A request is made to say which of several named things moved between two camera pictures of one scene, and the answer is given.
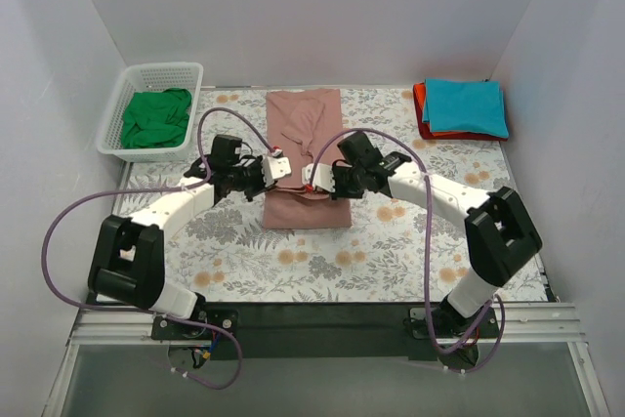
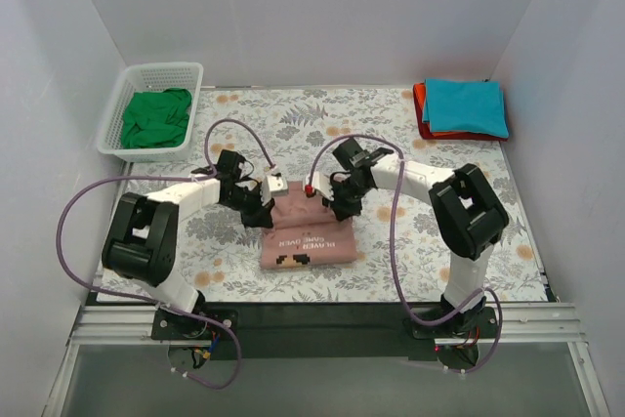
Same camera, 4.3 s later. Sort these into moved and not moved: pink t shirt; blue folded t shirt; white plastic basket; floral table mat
Moved: pink t shirt
Not moved: blue folded t shirt; floral table mat; white plastic basket
